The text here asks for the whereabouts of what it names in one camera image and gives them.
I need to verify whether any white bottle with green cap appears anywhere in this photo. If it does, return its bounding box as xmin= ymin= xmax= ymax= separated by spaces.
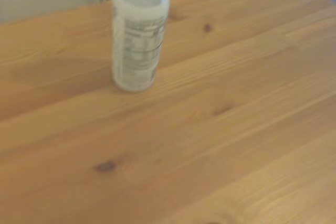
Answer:
xmin=111 ymin=0 xmax=170 ymax=94

